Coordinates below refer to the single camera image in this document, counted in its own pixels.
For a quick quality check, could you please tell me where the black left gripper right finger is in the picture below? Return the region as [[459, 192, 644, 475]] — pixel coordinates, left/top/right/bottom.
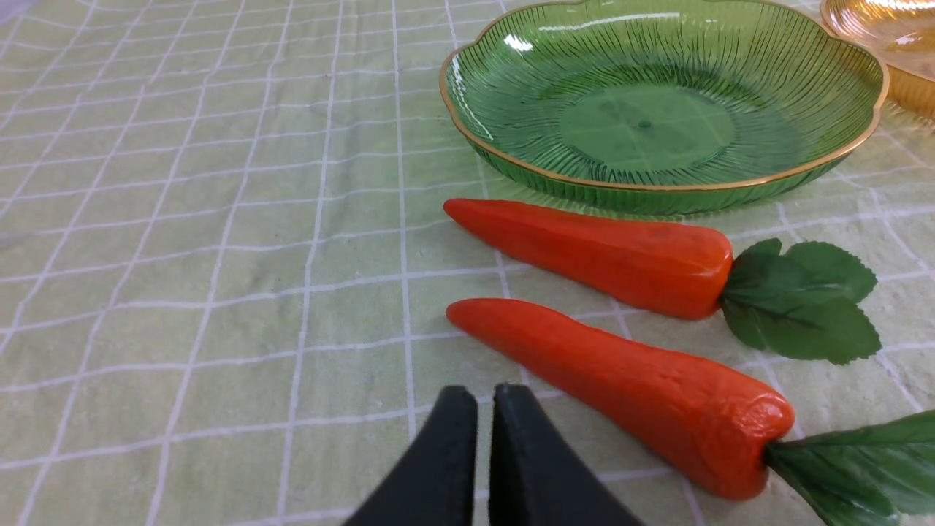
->
[[489, 383, 644, 525]]

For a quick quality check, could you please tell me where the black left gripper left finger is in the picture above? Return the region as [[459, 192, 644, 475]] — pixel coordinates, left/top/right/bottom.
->
[[344, 386, 478, 525]]

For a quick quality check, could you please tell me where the orange plastic carrot with leaves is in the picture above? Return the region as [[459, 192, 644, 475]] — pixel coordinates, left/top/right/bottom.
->
[[443, 199, 882, 364]]

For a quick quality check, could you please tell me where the green checkered tablecloth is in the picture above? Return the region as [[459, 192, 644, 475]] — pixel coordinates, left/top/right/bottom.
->
[[1, 1, 933, 525]]

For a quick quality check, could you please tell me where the green glass plate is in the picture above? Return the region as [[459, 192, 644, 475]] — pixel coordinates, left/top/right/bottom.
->
[[440, 1, 890, 216]]

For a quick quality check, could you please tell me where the amber glass plate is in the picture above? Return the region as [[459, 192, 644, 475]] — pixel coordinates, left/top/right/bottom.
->
[[820, 1, 934, 120]]

